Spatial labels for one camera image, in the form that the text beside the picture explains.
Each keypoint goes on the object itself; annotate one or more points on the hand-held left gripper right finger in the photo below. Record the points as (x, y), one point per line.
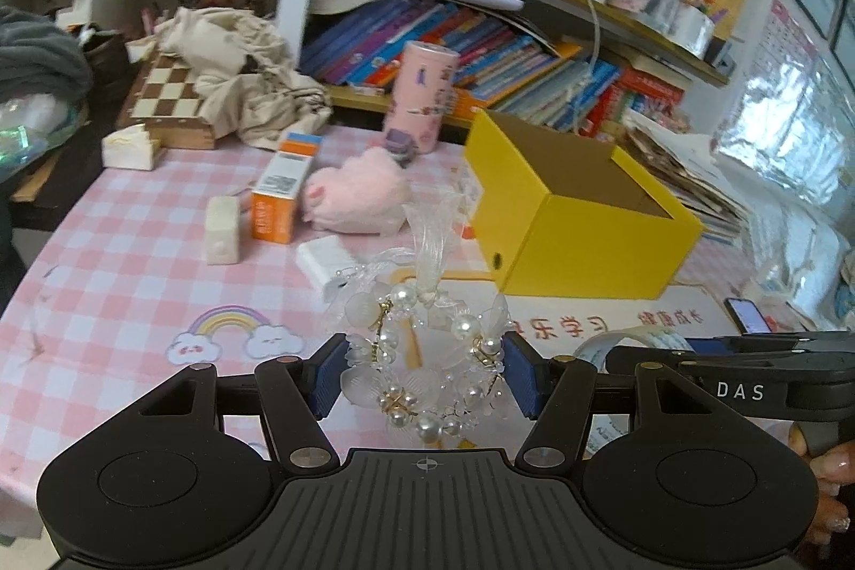
(521, 376)

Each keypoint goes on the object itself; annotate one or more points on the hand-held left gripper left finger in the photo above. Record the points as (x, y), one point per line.
(328, 376)

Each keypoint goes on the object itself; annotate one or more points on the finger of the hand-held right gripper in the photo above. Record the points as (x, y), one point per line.
(668, 357)

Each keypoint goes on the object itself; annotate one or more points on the white printed tape roll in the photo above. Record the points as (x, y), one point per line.
(634, 343)

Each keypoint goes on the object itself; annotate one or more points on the small white box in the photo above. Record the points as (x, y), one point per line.
(324, 259)

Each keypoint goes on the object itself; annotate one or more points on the yellow cardboard box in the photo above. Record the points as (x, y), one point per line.
(601, 236)

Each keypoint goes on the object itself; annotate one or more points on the white eraser block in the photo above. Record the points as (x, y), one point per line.
(222, 229)

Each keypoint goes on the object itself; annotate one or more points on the pink plush heart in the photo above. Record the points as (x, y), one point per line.
(361, 189)

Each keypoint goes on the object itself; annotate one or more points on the orange white carton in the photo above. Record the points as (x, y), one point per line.
(280, 189)

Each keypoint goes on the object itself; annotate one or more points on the blue purple toy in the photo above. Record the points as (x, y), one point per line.
(401, 146)

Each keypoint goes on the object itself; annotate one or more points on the person's right hand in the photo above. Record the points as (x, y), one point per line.
(835, 490)

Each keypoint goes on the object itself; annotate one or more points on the dark smartphone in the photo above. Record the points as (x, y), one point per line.
(748, 315)

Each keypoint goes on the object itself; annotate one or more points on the stack of papers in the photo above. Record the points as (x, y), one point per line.
(688, 176)

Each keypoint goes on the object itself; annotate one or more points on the pink checked tablecloth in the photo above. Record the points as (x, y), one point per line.
(133, 276)

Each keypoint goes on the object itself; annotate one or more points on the pink cylinder tumbler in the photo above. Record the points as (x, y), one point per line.
(421, 89)

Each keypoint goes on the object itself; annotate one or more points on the row of colourful books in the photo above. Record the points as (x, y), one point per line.
(521, 62)

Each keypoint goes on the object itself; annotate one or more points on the wooden chessboard box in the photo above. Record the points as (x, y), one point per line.
(160, 96)

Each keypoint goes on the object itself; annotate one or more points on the beige cloth bag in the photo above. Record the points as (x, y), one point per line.
(227, 56)

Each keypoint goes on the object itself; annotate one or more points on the iridescent plastic bag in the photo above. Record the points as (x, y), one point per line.
(33, 132)

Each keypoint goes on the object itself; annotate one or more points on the black bag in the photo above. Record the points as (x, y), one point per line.
(107, 62)

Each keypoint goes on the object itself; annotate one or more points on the grey cloth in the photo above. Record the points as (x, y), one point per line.
(40, 56)

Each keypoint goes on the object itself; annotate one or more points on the pink wall calendar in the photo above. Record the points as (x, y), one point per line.
(791, 36)

